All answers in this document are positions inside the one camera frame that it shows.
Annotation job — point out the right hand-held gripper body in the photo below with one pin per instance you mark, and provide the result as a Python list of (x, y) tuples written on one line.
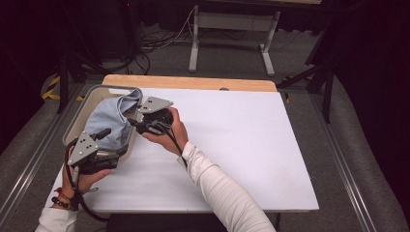
[(154, 104)]

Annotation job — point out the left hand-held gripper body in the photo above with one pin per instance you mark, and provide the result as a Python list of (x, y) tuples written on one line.
[(83, 151)]

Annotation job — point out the light blue garment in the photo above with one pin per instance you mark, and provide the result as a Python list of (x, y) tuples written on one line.
[(108, 119)]

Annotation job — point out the beige plastic basket grey rim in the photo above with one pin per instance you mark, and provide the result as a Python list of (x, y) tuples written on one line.
[(77, 119)]

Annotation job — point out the person's left hand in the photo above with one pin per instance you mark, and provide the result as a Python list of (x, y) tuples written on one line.
[(85, 182)]

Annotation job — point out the person's right hand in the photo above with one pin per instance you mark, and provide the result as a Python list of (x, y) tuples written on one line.
[(177, 135)]

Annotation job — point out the yellow black floor tape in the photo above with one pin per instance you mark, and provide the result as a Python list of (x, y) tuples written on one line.
[(51, 92)]

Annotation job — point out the black tripod stand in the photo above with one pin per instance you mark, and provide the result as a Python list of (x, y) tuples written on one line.
[(327, 93), (63, 80)]

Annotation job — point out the white table mat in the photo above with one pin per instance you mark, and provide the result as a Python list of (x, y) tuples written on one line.
[(251, 138)]

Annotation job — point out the aluminium floor rail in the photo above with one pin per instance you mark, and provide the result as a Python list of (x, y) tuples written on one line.
[(341, 158), (35, 158)]

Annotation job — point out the metal stand frame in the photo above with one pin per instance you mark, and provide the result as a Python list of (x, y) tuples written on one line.
[(232, 21)]

